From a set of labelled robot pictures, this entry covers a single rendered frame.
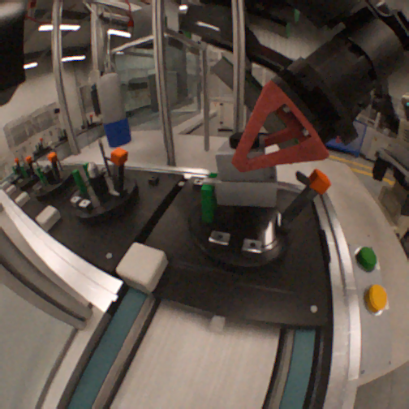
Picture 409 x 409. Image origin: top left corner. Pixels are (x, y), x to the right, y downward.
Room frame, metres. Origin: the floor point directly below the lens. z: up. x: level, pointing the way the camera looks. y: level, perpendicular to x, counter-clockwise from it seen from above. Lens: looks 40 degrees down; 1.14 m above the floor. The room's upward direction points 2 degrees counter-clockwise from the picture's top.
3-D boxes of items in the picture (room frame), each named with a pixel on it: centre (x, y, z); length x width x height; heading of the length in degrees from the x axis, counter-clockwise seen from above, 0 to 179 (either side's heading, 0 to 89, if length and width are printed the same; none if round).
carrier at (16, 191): (0.39, 0.66, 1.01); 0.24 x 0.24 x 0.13; 71
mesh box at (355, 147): (3.65, -3.61, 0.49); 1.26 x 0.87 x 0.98; 77
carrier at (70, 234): (0.24, 0.19, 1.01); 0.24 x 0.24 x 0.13; 71
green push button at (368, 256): (0.07, -0.25, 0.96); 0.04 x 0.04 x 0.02
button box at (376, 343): (0.00, -0.23, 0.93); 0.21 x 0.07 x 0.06; 161
